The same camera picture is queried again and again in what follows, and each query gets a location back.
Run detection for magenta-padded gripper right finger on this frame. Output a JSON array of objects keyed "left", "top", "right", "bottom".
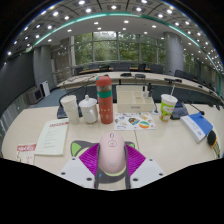
[{"left": 124, "top": 143, "right": 166, "bottom": 189}]

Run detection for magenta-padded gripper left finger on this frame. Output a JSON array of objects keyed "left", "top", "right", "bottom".
[{"left": 59, "top": 142, "right": 101, "bottom": 189}]

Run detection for white standing panel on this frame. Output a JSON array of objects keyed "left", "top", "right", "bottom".
[{"left": 40, "top": 80, "right": 51, "bottom": 98}]

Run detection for pink computer mouse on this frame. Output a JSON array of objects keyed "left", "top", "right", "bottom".
[{"left": 98, "top": 131, "right": 127, "bottom": 174}]

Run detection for green printed paper cup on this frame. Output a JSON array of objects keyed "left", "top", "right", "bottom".
[{"left": 158, "top": 84, "right": 179, "bottom": 123}]

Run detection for white printed paper sheet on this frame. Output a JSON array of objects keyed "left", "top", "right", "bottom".
[{"left": 34, "top": 118, "right": 70, "bottom": 157}]

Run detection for dark office chairs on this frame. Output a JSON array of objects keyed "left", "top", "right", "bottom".
[{"left": 74, "top": 61, "right": 221, "bottom": 93}]

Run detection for beige compartment tray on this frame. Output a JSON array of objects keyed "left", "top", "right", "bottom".
[{"left": 115, "top": 85, "right": 156, "bottom": 114}]

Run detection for red and white leaflet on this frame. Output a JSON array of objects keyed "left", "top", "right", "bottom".
[{"left": 15, "top": 143, "right": 38, "bottom": 165}]

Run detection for red drink bottle green band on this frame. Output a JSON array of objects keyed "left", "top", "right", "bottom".
[{"left": 95, "top": 75, "right": 115, "bottom": 125}]

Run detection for blue and white book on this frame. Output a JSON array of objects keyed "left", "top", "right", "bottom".
[{"left": 180, "top": 111, "right": 214, "bottom": 144}]

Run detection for grey box appliance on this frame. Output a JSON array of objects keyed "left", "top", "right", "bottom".
[{"left": 28, "top": 87, "right": 44, "bottom": 105}]

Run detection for ceiling lights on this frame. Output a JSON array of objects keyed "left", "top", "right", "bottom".
[{"left": 6, "top": 0, "right": 223, "bottom": 68}]

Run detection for handheld microphone orange ring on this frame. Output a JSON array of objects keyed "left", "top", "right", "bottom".
[{"left": 206, "top": 129, "right": 222, "bottom": 159}]

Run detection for colourful sticker sheet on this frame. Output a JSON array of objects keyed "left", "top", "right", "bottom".
[{"left": 113, "top": 112, "right": 157, "bottom": 131}]

